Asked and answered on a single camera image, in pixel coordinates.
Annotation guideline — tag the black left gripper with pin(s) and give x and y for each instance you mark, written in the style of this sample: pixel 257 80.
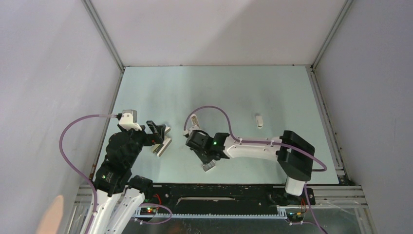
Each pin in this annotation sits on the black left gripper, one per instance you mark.
pixel 152 138

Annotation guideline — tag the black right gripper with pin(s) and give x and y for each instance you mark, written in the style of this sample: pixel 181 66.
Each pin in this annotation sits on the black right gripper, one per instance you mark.
pixel 205 160

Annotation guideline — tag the grey staple strip block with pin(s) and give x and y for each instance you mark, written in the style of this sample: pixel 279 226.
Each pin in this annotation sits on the grey staple strip block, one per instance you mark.
pixel 208 166

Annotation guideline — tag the white small stapler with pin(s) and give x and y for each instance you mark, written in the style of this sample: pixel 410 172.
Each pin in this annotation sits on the white small stapler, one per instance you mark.
pixel 259 121

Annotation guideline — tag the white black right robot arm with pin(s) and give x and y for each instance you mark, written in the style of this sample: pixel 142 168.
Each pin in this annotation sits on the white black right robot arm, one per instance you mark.
pixel 294 155

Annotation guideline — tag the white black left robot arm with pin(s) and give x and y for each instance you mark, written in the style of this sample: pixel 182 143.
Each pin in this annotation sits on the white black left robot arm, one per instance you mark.
pixel 118 192

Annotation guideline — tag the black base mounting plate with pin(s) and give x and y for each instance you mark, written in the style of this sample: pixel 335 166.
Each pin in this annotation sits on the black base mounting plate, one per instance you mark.
pixel 222 207

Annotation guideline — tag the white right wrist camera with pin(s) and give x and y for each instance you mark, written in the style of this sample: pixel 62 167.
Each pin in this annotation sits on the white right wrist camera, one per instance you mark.
pixel 187 132

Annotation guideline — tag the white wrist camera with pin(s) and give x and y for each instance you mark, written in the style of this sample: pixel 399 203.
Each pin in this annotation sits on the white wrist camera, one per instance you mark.
pixel 187 132
pixel 128 120

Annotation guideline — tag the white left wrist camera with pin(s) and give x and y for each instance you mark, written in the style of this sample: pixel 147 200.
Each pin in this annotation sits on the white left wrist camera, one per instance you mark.
pixel 128 120

